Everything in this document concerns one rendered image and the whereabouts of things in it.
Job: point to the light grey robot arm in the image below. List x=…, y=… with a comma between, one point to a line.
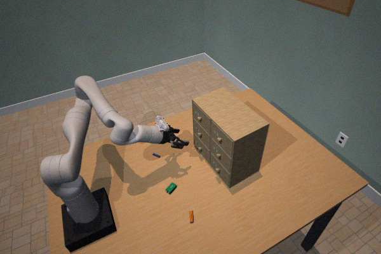
x=64, y=168

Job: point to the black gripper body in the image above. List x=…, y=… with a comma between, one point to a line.
x=167, y=138

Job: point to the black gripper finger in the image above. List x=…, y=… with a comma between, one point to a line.
x=179, y=144
x=174, y=130

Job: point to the wooden chest of drawers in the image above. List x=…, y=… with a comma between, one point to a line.
x=242, y=125

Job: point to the green battery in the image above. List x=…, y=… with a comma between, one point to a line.
x=171, y=188

